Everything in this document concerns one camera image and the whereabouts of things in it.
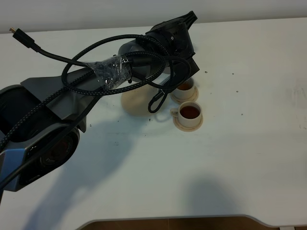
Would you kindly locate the near brown teacup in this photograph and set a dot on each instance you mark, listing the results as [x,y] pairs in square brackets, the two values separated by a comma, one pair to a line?
[188,114]

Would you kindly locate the brown teacup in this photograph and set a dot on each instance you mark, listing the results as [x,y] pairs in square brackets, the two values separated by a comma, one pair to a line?
[185,90]
[188,114]

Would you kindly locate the far cup saucer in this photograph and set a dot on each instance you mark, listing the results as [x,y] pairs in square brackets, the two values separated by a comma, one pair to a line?
[193,98]

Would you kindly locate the near cup saucer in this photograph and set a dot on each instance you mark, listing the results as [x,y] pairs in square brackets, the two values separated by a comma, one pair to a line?
[189,128]

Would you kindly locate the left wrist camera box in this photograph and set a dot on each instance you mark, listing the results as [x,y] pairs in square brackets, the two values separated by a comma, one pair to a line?
[164,79]

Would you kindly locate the far brown teacup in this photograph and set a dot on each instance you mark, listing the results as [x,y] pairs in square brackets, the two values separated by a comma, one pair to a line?
[185,90]

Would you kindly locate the cup saucer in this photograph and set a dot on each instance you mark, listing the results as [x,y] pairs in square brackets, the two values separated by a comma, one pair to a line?
[189,128]
[193,98]

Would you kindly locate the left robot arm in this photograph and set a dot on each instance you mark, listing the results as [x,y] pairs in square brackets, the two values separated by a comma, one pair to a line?
[41,118]

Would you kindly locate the brown clay teapot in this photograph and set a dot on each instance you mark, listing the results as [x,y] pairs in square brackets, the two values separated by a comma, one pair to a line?
[135,102]

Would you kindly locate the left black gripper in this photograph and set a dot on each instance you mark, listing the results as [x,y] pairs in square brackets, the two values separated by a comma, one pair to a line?
[174,36]

